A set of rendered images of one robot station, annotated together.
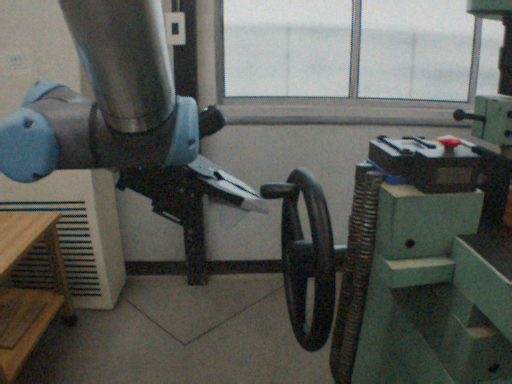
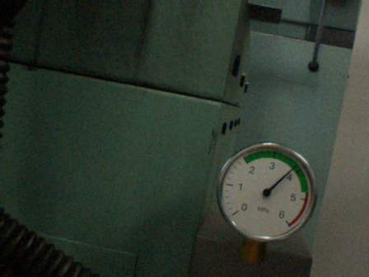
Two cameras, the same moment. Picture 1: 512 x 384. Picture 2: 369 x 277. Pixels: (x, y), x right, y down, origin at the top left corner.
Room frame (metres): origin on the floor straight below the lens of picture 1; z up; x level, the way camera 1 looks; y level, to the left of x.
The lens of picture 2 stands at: (0.30, 0.23, 0.71)
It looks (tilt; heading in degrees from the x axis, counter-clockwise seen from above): 3 degrees down; 282
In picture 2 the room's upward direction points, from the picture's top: 11 degrees clockwise
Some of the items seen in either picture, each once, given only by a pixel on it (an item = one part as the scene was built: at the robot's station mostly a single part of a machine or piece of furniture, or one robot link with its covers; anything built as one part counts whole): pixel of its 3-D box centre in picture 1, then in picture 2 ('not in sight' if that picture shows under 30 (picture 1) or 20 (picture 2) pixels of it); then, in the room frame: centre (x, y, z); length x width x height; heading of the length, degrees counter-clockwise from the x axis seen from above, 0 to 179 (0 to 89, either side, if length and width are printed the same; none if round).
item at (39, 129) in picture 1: (51, 137); not in sight; (0.43, 0.23, 1.04); 0.11 x 0.11 x 0.08; 5
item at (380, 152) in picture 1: (420, 159); not in sight; (0.53, -0.22, 0.99); 0.13 x 0.11 x 0.06; 7
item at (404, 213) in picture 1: (413, 206); not in sight; (0.54, -0.22, 0.92); 0.15 x 0.13 x 0.09; 7
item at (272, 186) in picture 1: (279, 190); not in sight; (0.58, -0.03, 0.92); 0.06 x 0.03 x 0.03; 97
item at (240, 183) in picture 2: not in sight; (263, 203); (0.34, -0.23, 0.65); 0.06 x 0.04 x 0.08; 7
